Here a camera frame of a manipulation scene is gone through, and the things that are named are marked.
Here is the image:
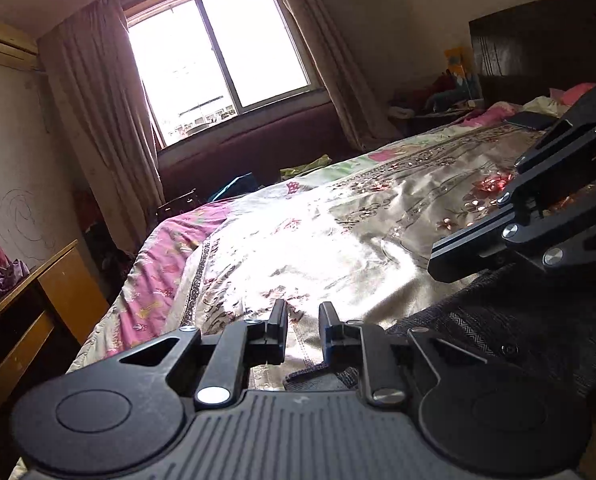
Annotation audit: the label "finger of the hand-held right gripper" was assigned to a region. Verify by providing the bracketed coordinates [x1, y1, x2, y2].
[427, 160, 596, 283]
[514, 81, 596, 176]

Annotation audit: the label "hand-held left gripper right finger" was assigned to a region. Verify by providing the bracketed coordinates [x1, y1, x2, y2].
[318, 301, 491, 408]

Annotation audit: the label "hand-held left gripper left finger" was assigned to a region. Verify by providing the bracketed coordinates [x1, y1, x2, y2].
[105, 299, 290, 408]

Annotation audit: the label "dark grey pants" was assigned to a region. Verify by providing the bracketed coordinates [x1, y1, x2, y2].
[283, 259, 596, 411]

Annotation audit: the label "black phone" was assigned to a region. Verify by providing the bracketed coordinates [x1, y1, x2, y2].
[503, 112, 560, 132]

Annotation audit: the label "light green cloth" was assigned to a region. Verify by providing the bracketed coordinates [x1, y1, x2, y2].
[522, 95, 570, 119]

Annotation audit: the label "pink pillow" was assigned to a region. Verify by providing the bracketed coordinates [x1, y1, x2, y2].
[549, 82, 596, 107]

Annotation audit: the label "dark wooden bed headboard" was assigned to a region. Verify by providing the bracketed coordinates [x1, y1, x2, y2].
[469, 0, 596, 107]

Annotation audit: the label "floral satin bedspread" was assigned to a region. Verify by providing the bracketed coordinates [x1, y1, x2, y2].
[68, 105, 596, 396]

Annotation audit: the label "yellow blue box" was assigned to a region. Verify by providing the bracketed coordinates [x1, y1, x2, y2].
[443, 46, 479, 101]

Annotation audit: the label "pink floral bed sheet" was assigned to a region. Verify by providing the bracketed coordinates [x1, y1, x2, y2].
[65, 202, 229, 373]

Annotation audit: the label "cluttered nightstand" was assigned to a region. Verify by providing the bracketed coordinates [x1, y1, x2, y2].
[387, 72, 485, 137]

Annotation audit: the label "blue bag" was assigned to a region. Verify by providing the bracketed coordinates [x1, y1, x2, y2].
[212, 172, 257, 202]

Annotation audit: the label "dark wooden chair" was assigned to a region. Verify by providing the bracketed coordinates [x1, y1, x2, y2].
[156, 188, 200, 222]

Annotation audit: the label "dark pile of clothes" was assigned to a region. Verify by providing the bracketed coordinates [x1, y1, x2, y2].
[82, 220, 141, 291]

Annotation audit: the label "dark red window bench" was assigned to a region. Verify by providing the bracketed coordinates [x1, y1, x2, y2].
[154, 101, 360, 207]

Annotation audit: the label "wooden desk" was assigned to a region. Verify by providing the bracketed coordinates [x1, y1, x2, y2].
[0, 239, 111, 463]

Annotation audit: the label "red bag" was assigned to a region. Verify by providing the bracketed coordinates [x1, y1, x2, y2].
[72, 187, 105, 241]

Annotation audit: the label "long beige curtain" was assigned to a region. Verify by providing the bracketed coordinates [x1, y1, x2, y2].
[267, 0, 405, 152]
[37, 0, 168, 257]

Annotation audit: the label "purple satin cloth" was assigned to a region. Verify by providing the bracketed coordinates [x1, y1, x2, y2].
[0, 259, 31, 288]

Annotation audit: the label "sliding glass window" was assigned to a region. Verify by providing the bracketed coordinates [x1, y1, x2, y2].
[122, 0, 315, 150]

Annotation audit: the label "wall air conditioner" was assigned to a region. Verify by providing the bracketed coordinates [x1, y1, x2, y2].
[0, 16, 40, 72]

